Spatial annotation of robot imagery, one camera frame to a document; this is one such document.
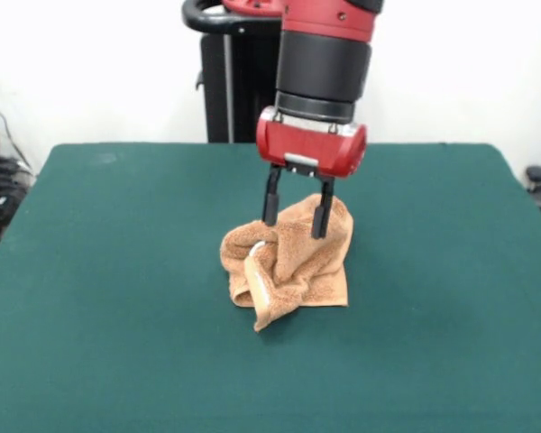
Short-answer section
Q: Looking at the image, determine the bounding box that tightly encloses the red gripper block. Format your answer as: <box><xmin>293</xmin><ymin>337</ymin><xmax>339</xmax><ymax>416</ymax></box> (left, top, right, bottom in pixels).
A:
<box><xmin>255</xmin><ymin>106</ymin><xmax>369</xmax><ymax>240</ymax></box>

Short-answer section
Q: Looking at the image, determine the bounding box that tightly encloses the tan terry towel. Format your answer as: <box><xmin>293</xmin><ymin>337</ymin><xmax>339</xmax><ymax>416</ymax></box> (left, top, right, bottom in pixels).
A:
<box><xmin>219</xmin><ymin>192</ymin><xmax>356</xmax><ymax>333</ymax></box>

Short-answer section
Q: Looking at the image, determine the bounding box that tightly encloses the dark green table cloth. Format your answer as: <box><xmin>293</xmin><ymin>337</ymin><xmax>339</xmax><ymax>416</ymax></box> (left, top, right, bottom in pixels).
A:
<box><xmin>0</xmin><ymin>142</ymin><xmax>541</xmax><ymax>433</ymax></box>

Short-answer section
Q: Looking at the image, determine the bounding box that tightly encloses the black robot pedestal with handle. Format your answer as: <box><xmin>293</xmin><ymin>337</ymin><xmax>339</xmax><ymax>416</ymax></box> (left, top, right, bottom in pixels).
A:
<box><xmin>182</xmin><ymin>0</ymin><xmax>353</xmax><ymax>144</ymax></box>

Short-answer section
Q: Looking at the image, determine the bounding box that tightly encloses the black cable bundle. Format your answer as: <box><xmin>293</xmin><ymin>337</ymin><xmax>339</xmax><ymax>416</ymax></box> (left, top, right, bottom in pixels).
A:
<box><xmin>0</xmin><ymin>155</ymin><xmax>37</xmax><ymax>244</ymax></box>

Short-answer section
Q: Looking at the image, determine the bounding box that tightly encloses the grey wall cable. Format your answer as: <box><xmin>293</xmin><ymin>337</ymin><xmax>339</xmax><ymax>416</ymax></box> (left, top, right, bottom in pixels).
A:
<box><xmin>0</xmin><ymin>85</ymin><xmax>32</xmax><ymax>169</ymax></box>

